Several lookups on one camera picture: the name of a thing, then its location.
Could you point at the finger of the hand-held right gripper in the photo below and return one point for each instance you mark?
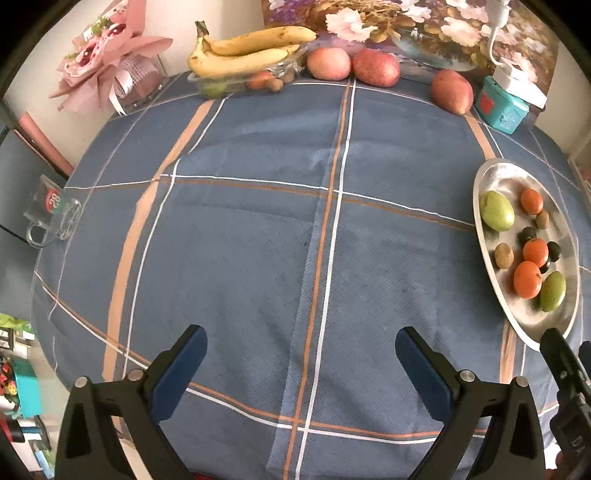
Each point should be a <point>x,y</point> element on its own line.
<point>558,355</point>

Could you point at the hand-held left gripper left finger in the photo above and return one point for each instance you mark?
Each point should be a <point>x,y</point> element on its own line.
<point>178,383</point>

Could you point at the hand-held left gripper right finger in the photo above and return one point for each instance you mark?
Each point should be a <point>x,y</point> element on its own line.
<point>425,378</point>

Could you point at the small green mango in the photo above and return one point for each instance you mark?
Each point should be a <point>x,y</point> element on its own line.
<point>552,291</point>

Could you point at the round metal plate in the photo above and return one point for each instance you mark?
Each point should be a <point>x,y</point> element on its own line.
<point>503,295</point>

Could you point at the tangerine with stem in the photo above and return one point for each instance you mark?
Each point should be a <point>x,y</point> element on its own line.
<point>527,279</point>

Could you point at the small dark fruit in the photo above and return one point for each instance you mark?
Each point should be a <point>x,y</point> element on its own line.
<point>545,267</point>
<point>526,234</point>
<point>554,251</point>

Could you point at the small brown kiwi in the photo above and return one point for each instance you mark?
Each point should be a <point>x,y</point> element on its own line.
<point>503,256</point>
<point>542,219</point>

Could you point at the teal plastic bin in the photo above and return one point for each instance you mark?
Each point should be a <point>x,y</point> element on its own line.
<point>27,390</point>

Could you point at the large green mango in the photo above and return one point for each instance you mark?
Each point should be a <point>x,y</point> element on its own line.
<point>496,211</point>

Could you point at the blue plaid tablecloth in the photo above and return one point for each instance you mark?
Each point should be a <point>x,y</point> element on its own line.
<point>258,230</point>

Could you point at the clear glass mug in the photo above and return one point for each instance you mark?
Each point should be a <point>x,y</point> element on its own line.
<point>51,207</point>

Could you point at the teal box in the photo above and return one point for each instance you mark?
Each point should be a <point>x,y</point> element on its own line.
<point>501,108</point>

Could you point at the white power adapter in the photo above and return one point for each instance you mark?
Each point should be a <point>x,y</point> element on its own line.
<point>521,85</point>

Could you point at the red apple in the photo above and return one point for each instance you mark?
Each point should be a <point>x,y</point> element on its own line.
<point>452,92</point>
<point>328,63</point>
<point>376,68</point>

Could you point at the clear plastic container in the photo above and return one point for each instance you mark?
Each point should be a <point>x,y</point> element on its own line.
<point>231,85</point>

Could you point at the small red fruit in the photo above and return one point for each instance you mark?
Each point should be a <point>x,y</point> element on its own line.
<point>261,81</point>

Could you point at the pink flower bouquet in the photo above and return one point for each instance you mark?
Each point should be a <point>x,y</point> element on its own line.
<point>111,55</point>

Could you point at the floral painting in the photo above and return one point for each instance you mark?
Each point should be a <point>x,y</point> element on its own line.
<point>392,23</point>

